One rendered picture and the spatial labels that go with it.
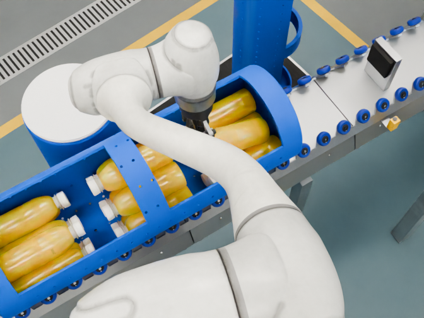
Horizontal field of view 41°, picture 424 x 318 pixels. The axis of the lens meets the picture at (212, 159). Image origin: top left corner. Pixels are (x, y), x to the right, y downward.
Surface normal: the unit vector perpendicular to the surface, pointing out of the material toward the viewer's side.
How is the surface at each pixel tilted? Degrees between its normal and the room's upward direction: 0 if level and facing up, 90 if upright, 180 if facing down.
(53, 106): 0
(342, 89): 0
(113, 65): 15
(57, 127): 0
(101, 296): 35
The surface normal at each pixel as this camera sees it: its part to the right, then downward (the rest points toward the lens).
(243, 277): 0.02, -0.58
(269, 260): 0.06, -0.77
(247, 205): -0.57, -0.68
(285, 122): 0.35, 0.18
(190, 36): 0.07, -0.32
